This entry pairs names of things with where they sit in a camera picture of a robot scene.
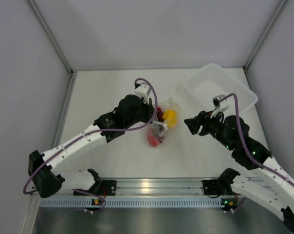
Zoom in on aluminium mounting rail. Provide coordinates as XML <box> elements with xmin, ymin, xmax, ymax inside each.
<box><xmin>30</xmin><ymin>177</ymin><xmax>269</xmax><ymax>197</ymax></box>

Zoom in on clear zip top bag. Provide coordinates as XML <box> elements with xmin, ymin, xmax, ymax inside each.
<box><xmin>147</xmin><ymin>97</ymin><xmax>181</xmax><ymax>147</ymax></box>

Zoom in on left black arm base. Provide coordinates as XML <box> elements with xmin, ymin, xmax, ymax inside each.
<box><xmin>86</xmin><ymin>179</ymin><xmax>116</xmax><ymax>196</ymax></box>

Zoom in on white slotted cable duct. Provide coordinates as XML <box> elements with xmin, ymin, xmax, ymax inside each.
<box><xmin>39</xmin><ymin>197</ymin><xmax>229</xmax><ymax>208</ymax></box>

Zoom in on yellow fake bell pepper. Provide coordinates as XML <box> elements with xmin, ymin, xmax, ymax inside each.
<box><xmin>163</xmin><ymin>110</ymin><xmax>178</xmax><ymax>129</ymax></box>

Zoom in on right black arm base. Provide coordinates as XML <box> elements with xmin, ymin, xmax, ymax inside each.
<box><xmin>202</xmin><ymin>179</ymin><xmax>224</xmax><ymax>196</ymax></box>

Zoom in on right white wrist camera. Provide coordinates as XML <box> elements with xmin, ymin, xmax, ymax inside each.
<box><xmin>210</xmin><ymin>95</ymin><xmax>231</xmax><ymax>118</ymax></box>

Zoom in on red fake strawberry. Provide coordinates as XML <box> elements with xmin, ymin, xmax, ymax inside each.
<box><xmin>147</xmin><ymin>128</ymin><xmax>165</xmax><ymax>147</ymax></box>

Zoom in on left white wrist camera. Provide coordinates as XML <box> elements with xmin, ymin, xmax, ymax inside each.
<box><xmin>134</xmin><ymin>82</ymin><xmax>151</xmax><ymax>104</ymax></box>

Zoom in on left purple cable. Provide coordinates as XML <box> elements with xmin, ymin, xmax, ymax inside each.
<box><xmin>23</xmin><ymin>78</ymin><xmax>159</xmax><ymax>195</ymax></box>

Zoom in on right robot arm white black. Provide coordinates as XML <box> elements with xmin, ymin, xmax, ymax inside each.
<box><xmin>184</xmin><ymin>111</ymin><xmax>294</xmax><ymax>234</ymax></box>

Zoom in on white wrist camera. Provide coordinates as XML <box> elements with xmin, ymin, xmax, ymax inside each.
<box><xmin>134</xmin><ymin>82</ymin><xmax>151</xmax><ymax>104</ymax></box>
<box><xmin>210</xmin><ymin>95</ymin><xmax>231</xmax><ymax>118</ymax></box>

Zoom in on purple fake grapes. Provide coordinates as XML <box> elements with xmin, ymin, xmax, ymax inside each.
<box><xmin>157</xmin><ymin>107</ymin><xmax>164</xmax><ymax>122</ymax></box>

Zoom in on white plastic basket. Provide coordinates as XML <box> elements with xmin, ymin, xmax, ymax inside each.
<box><xmin>181</xmin><ymin>63</ymin><xmax>258</xmax><ymax>124</ymax></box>

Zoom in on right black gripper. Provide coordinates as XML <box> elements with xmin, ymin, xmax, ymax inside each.
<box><xmin>184</xmin><ymin>108</ymin><xmax>234</xmax><ymax>150</ymax></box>

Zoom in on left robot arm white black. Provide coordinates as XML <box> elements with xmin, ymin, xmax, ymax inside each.
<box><xmin>23</xmin><ymin>95</ymin><xmax>158</xmax><ymax>198</ymax></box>

